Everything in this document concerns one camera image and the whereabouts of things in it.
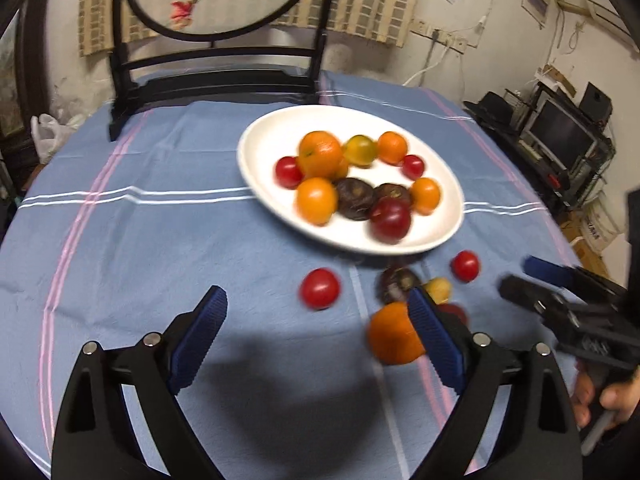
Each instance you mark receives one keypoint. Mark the mottled mandarin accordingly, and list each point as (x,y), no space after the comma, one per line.
(390,335)

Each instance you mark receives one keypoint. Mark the large red tomato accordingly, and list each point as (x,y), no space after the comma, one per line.
(320,288)

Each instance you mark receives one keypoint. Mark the brown cardboard piece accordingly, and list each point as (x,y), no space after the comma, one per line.
(557,77)

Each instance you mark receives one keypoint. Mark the large orange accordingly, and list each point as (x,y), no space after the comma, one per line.
(320,152)

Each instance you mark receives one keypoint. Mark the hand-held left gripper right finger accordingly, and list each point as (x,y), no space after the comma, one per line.
(437,340)

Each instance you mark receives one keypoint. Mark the red cherry tomato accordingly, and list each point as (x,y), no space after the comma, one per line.
(465,266)
(413,166)

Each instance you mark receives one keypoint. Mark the white oval plate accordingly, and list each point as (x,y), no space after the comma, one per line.
(270,135)

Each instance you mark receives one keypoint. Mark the dark brown fruit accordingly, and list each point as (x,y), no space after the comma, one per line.
(395,191)

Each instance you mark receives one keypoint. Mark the small orange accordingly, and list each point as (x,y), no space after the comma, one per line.
(316,201)
(426,196)

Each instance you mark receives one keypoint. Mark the computer monitor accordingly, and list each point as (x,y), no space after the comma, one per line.
(562,132)

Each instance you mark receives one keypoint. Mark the blue striped tablecloth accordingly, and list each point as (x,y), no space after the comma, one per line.
(150,240)

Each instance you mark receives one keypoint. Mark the black speaker box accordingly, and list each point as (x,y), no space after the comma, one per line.
(595,102)

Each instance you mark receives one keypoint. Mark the dark purple plum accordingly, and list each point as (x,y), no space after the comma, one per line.
(455,312)

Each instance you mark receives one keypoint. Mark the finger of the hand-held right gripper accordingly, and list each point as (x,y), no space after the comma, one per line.
(545,270)
(525,292)

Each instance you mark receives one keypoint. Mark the white power strip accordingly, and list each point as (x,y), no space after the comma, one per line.
(452,42)

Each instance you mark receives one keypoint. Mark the dark red plum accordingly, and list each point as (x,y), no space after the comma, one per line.
(390,221)

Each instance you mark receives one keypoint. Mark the black framed painting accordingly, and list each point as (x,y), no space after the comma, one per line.
(10,90)

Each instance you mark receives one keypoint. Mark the white wall outlet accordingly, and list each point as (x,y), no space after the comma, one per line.
(425,27)

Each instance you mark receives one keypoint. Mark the black computer desk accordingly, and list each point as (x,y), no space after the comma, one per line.
(560,180)

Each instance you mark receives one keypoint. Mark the small yellow-green fruit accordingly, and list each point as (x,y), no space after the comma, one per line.
(439,290)

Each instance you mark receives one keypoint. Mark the white plastic bag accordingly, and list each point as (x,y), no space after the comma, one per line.
(47,132)

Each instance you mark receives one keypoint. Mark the round orange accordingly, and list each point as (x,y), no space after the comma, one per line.
(392,147)

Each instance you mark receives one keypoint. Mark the brown patterned round fruit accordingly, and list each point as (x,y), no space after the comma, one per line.
(395,282)

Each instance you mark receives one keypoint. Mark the framed wall notice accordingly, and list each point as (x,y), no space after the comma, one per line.
(537,2)

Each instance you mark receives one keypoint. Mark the black hat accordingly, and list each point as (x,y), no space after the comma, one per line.
(492,102)

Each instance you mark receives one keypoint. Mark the dark wrinkled passion fruit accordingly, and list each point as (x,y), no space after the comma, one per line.
(353,199)

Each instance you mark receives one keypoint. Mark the beige checked curtain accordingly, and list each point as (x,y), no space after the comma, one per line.
(370,5)

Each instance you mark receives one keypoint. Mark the person's right hand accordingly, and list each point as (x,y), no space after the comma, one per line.
(620,400)

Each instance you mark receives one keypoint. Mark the cardboard box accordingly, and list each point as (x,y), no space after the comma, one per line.
(595,225)

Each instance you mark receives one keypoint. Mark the yellow-green tomato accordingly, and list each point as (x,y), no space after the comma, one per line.
(360,150)

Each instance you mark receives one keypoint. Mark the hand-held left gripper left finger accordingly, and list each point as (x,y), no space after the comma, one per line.
(197,340)

